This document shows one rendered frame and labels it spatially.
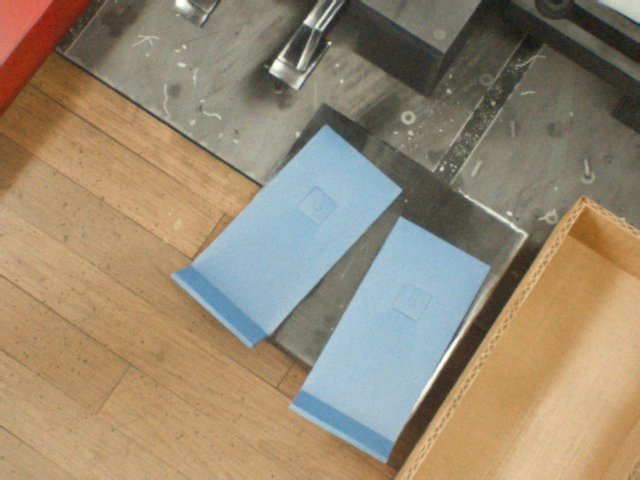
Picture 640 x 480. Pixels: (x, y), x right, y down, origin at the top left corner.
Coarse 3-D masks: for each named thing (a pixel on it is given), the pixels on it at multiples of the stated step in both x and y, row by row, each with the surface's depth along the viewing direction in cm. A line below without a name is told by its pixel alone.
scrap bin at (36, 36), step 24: (0, 0) 91; (24, 0) 92; (48, 0) 86; (72, 0) 89; (0, 24) 91; (24, 24) 91; (48, 24) 87; (72, 24) 91; (0, 48) 91; (24, 48) 86; (48, 48) 90; (0, 72) 85; (24, 72) 89; (0, 96) 87
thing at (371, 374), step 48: (432, 240) 87; (384, 288) 86; (432, 288) 86; (336, 336) 85; (384, 336) 85; (432, 336) 85; (336, 384) 84; (384, 384) 84; (336, 432) 81; (384, 432) 83
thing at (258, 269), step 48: (336, 144) 88; (288, 192) 87; (336, 192) 87; (384, 192) 87; (240, 240) 86; (288, 240) 86; (336, 240) 86; (192, 288) 82; (240, 288) 85; (288, 288) 85; (240, 336) 82
